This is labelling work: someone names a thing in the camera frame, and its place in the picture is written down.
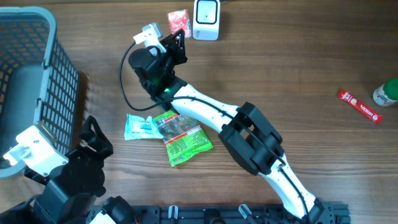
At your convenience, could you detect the red Nescafe coffee stick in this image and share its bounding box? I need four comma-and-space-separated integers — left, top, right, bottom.
338, 89, 383, 124

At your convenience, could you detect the light blue small packet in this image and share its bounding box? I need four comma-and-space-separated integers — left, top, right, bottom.
124, 114, 163, 141

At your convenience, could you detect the green clear snack bag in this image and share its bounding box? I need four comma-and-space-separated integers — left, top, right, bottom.
154, 111, 213, 166

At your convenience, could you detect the small red sauce sachet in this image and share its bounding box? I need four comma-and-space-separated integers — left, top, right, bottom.
167, 9, 192, 38

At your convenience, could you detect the grey plastic mesh basket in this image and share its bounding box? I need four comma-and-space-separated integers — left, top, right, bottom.
0, 6, 80, 179

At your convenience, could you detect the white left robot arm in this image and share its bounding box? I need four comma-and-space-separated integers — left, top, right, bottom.
1, 116, 140, 223

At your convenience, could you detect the white barcode scanner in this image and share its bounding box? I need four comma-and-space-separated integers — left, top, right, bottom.
193, 0, 221, 41

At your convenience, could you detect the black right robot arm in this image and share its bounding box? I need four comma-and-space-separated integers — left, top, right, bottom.
123, 29, 323, 223

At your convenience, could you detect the green lid jar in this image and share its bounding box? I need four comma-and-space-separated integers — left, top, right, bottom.
373, 78, 398, 106

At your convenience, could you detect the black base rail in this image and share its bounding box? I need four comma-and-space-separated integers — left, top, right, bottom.
133, 203, 351, 224

